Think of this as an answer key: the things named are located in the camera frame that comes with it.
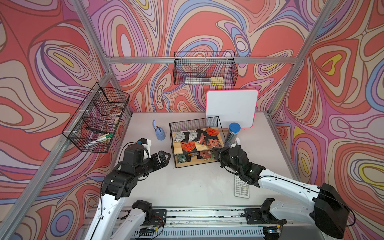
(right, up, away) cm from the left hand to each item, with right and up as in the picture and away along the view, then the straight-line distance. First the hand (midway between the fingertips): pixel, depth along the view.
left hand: (166, 157), depth 67 cm
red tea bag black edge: (+23, +5, +13) cm, 27 cm away
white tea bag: (+12, +10, +18) cm, 24 cm away
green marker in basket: (-32, +8, +4) cm, 34 cm away
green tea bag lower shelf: (+4, -6, +26) cm, 27 cm away
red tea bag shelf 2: (+23, +11, +19) cm, 32 cm away
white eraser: (+42, +5, +31) cm, 52 cm away
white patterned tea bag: (+4, +9, +17) cm, 19 cm away
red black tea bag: (+9, +3, +13) cm, 16 cm away
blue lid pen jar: (+36, +13, +17) cm, 42 cm away
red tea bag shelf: (+20, -3, +26) cm, 33 cm away
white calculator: (+39, -20, +15) cm, 47 cm away
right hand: (+22, +1, +11) cm, 24 cm away
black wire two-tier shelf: (+17, +15, +36) cm, 43 cm away
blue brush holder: (-10, +9, +32) cm, 34 cm away
